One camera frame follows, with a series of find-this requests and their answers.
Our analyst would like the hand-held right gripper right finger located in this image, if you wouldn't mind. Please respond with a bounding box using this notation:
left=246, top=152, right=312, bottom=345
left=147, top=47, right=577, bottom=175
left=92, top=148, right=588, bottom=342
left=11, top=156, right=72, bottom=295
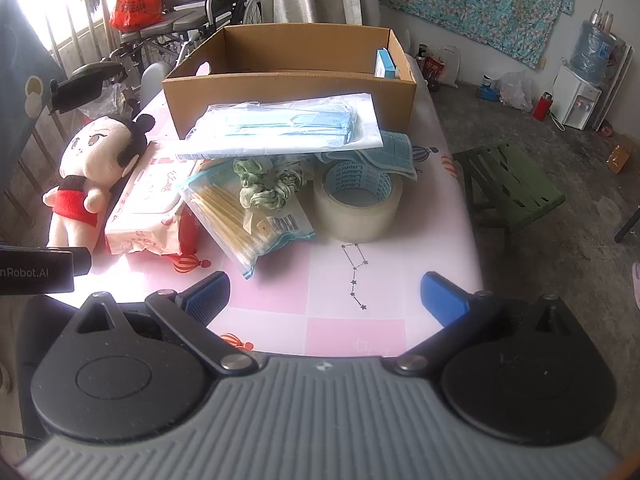
left=387, top=271, right=581, bottom=373

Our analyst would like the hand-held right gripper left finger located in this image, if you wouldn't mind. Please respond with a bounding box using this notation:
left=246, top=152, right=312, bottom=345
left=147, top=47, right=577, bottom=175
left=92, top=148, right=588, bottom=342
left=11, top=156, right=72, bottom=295
left=62, top=271, right=261, bottom=375

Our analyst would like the bag of cotton swabs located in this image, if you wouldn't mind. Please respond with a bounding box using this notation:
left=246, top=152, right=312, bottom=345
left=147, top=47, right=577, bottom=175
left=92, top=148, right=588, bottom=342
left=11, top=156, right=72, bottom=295
left=182, top=165, right=317, bottom=281

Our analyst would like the green hair scrunchie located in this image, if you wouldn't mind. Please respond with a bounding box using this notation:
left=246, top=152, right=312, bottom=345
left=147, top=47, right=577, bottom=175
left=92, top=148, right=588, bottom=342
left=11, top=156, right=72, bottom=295
left=234, top=157, right=308, bottom=211

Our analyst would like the light blue checked cloth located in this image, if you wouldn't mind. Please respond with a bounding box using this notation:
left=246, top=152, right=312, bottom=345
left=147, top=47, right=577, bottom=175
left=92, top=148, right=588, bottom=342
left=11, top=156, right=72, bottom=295
left=315, top=130, right=418, bottom=182

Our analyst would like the pack of blue face masks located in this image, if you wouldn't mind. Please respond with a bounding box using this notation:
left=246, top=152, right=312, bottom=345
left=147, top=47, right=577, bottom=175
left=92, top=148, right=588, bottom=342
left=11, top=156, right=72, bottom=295
left=175, top=92, right=385, bottom=162

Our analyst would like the brown cardboard box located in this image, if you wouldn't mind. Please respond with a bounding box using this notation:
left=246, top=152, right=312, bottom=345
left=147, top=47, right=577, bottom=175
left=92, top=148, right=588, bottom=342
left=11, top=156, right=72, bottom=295
left=161, top=24, right=418, bottom=143

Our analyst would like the blue bandage box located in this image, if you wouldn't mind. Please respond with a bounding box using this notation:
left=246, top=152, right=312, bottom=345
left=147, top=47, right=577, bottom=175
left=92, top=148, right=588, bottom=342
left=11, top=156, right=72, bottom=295
left=374, top=49, right=401, bottom=80

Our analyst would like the pink wet wipes pack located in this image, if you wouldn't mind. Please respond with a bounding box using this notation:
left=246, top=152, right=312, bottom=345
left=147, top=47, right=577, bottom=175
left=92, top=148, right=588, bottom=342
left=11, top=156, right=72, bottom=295
left=104, top=141, right=201, bottom=257

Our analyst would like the clear packing tape roll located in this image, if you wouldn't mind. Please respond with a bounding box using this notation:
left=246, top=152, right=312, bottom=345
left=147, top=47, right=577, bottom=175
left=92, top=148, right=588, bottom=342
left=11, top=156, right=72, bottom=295
left=312, top=160, right=405, bottom=241

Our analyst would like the green plastic stool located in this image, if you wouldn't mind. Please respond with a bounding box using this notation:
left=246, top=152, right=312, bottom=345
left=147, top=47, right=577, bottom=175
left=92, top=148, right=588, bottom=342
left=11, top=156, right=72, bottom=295
left=452, top=142, right=566, bottom=241

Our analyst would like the plush doll in red outfit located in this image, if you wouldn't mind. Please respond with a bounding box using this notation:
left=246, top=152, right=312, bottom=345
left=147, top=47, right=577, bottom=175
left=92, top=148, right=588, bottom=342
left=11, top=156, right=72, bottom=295
left=42, top=114, right=158, bottom=248

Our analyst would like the black padded seat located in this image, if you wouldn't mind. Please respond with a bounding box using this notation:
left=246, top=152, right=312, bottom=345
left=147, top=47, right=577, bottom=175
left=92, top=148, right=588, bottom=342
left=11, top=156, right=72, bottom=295
left=50, top=57, right=128, bottom=116

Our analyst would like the small blue floor item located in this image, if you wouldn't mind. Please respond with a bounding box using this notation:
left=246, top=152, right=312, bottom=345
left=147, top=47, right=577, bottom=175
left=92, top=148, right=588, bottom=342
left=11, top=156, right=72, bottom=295
left=477, top=75, right=501, bottom=102

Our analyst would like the red thermos bottle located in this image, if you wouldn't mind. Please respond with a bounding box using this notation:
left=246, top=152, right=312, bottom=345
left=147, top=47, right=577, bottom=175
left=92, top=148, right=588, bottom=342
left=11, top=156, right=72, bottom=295
left=533, top=91, right=553, bottom=122

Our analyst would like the clear crumpled plastic bag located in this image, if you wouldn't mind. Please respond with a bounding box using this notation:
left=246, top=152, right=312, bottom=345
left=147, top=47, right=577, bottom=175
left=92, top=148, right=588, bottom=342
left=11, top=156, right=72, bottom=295
left=497, top=71, right=535, bottom=111

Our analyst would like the grey round cushion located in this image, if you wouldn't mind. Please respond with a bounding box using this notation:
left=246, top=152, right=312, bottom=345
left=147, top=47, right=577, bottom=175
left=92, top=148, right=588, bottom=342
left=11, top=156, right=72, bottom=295
left=141, top=62, right=173, bottom=101

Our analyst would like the small cardboard carton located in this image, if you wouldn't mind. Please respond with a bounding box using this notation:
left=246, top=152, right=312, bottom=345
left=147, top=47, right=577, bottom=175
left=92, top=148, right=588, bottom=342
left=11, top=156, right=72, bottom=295
left=606, top=142, right=636, bottom=173

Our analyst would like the white bag with red print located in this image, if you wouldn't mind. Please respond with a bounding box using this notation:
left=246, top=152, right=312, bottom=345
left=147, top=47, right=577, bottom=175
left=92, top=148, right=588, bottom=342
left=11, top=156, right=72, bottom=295
left=425, top=45, right=461, bottom=88

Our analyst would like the white water dispenser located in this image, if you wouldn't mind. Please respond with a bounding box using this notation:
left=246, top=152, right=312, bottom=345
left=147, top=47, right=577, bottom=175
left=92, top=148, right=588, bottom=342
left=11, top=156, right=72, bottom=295
left=552, top=64, right=603, bottom=132

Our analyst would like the metal window railing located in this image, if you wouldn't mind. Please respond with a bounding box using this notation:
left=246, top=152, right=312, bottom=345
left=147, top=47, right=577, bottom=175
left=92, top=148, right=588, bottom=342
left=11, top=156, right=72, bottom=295
left=15, top=0, right=126, bottom=111

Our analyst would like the white board panel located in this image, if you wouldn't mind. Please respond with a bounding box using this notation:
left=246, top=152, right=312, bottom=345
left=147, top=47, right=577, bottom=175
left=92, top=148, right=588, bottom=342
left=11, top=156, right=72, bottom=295
left=595, top=40, right=633, bottom=131

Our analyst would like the blue water jug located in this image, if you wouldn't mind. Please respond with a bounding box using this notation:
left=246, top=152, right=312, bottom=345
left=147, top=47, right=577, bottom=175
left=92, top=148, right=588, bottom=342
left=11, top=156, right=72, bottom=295
left=570, top=20, right=613, bottom=86

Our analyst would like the black wheelchair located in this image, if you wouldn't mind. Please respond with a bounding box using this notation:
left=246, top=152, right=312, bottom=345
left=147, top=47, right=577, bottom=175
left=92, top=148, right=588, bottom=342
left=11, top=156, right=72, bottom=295
left=202, top=0, right=263, bottom=36

